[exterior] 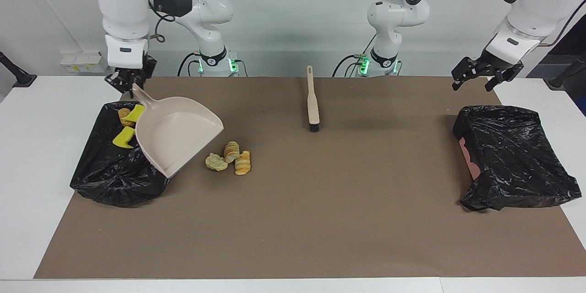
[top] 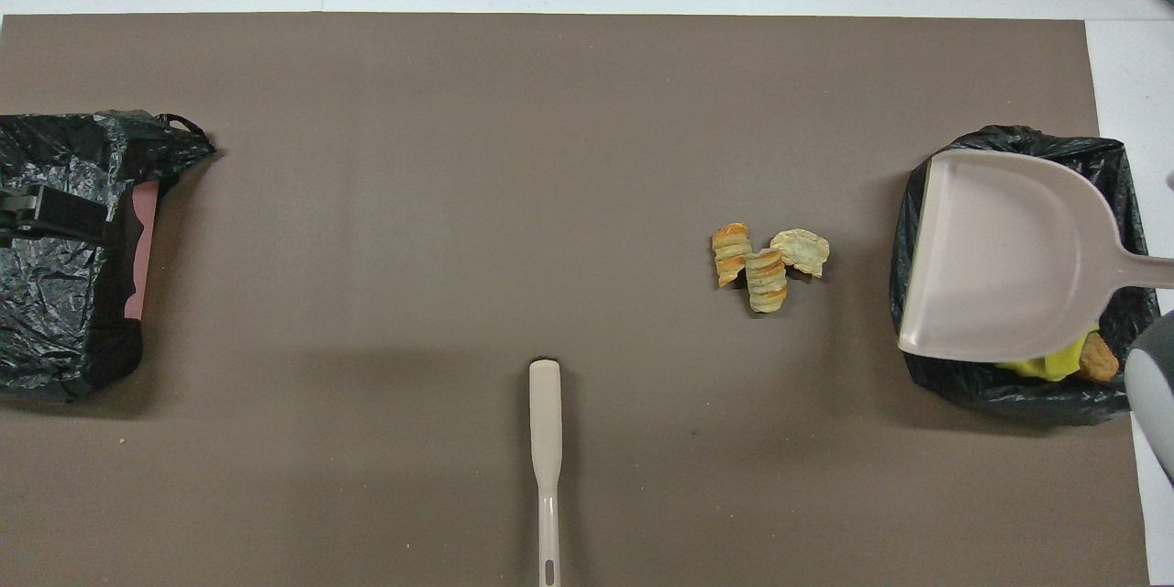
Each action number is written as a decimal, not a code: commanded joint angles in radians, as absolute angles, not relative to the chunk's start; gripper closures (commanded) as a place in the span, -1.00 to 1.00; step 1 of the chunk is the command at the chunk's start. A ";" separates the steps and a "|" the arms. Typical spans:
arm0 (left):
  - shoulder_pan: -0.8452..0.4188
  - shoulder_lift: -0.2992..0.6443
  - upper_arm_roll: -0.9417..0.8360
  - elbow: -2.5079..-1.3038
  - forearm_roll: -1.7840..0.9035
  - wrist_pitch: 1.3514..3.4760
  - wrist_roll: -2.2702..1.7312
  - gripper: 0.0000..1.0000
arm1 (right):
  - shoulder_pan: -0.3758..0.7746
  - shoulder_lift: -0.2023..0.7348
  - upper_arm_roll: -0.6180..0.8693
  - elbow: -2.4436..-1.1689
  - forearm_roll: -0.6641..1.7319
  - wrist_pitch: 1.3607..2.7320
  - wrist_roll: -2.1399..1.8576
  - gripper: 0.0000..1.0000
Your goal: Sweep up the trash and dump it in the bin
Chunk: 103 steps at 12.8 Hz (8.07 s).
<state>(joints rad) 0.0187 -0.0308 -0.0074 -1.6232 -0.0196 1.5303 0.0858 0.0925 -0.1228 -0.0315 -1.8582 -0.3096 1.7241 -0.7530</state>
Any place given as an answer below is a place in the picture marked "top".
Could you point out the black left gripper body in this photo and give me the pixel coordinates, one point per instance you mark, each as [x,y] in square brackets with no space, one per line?
[18,213]

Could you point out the beige hand brush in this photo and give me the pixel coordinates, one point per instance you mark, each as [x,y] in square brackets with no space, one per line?
[545,422]

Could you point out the striped spiral pastry roll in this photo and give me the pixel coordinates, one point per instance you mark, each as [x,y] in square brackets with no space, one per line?
[731,254]
[767,282]

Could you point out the pale flaky puff pastry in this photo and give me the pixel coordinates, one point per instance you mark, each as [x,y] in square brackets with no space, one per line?
[802,249]

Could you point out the beige plastic dustpan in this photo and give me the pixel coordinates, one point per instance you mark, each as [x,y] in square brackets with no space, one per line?
[1000,257]

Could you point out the brown toy bread roll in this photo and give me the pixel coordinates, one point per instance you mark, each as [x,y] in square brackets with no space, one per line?
[1099,359]

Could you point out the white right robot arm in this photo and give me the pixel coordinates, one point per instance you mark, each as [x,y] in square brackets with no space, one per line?
[1157,385]

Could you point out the pink plastic bin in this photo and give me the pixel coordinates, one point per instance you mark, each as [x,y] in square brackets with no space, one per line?
[147,238]

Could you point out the right black bag bin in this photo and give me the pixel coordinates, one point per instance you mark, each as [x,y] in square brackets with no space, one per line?
[64,293]

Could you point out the black bag lined bin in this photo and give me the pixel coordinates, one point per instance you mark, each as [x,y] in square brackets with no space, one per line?
[1009,399]

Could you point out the brown table mat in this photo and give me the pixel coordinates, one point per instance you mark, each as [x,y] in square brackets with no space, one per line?
[459,156]

